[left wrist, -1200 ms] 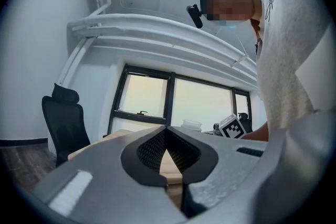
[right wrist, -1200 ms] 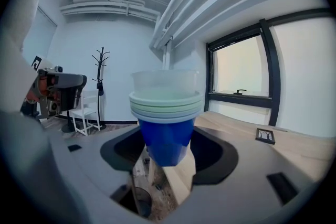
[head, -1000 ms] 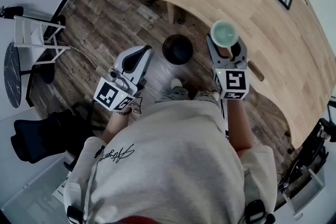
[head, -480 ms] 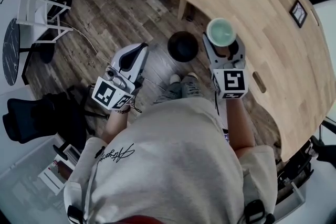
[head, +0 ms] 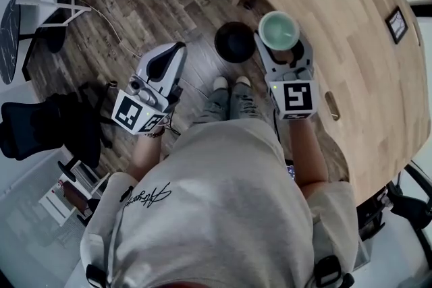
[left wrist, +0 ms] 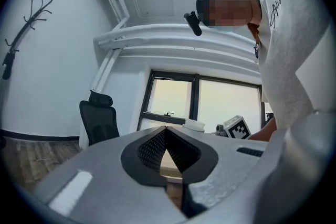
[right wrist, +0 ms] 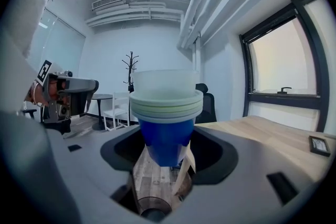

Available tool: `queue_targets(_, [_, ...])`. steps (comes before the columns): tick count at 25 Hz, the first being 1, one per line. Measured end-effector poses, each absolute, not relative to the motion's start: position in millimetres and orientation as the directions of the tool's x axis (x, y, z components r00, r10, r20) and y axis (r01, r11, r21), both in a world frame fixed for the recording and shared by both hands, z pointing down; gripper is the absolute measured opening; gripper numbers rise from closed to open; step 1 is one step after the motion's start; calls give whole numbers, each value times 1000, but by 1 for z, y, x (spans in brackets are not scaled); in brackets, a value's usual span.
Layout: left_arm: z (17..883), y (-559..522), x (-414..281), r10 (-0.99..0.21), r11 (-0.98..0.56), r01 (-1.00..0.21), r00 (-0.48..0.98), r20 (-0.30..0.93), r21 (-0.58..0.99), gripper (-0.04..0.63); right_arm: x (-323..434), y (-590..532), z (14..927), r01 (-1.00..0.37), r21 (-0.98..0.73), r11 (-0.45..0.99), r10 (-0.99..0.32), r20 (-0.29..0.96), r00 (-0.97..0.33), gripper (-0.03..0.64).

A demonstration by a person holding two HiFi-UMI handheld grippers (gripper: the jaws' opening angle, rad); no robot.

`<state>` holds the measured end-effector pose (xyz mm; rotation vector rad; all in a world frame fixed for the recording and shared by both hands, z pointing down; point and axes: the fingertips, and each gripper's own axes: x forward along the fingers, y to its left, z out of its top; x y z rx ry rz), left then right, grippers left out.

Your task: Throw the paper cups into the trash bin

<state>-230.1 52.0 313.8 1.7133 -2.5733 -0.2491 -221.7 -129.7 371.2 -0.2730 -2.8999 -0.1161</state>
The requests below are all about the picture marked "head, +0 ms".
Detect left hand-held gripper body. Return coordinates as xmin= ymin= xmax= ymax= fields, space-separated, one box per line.
xmin=111 ymin=75 xmax=185 ymax=136

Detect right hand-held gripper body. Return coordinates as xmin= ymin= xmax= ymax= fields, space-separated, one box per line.
xmin=264 ymin=63 xmax=320 ymax=121

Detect black waste bin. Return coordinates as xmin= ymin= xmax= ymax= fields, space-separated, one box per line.
xmin=214 ymin=21 xmax=256 ymax=63

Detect person's left forearm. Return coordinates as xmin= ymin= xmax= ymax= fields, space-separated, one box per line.
xmin=130 ymin=133 xmax=169 ymax=181

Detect person's right forearm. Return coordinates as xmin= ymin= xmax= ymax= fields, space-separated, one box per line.
xmin=288 ymin=117 xmax=330 ymax=196

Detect person's left beige shoe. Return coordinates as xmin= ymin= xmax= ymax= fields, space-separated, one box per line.
xmin=213 ymin=76 xmax=230 ymax=91

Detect light wooden table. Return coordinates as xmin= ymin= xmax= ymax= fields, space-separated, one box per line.
xmin=207 ymin=0 xmax=432 ymax=203

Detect person's grey trousers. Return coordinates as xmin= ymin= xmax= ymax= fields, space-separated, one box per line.
xmin=194 ymin=83 xmax=271 ymax=127

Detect black clip microphone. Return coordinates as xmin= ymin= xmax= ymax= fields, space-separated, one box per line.
xmin=120 ymin=185 xmax=134 ymax=203

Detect white chair brown seat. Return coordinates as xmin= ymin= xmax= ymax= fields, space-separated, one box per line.
xmin=38 ymin=158 xmax=112 ymax=229

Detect person's beige shirt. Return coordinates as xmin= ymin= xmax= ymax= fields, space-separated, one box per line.
xmin=80 ymin=119 xmax=358 ymax=288

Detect black marble round table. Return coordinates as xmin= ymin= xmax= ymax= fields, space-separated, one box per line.
xmin=0 ymin=0 xmax=67 ymax=85

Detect beaded wrist bracelet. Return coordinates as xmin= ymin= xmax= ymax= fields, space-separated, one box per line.
xmin=146 ymin=126 xmax=168 ymax=139

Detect black picture frame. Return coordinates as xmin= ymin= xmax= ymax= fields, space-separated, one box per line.
xmin=385 ymin=5 xmax=410 ymax=45

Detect black strap buckle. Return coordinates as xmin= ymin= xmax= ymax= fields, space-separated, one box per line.
xmin=84 ymin=263 xmax=108 ymax=288
xmin=313 ymin=254 xmax=342 ymax=287

